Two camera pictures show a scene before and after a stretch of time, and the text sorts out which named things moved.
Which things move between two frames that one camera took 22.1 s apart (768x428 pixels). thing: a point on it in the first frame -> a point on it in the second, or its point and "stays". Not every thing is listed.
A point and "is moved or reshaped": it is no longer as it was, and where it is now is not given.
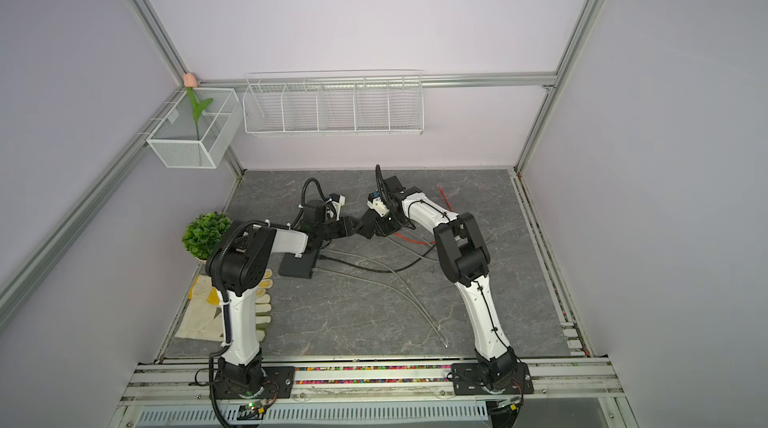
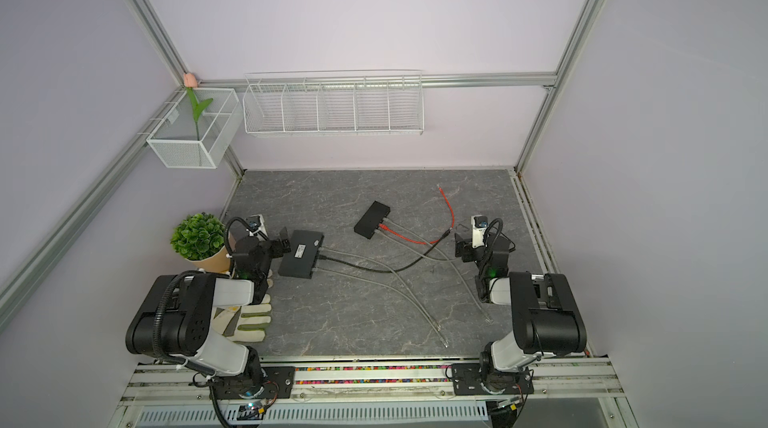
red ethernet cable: [421, 242] stays
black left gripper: [347, 228] -> [279, 251]
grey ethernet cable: [414, 250] is moved or reshaped
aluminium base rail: [378, 395] stays
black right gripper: [384, 229] -> [465, 246]
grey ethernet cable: [392, 271] stays
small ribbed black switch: [368, 227] stays
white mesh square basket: [175, 138] stays
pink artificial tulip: [190, 82] stays
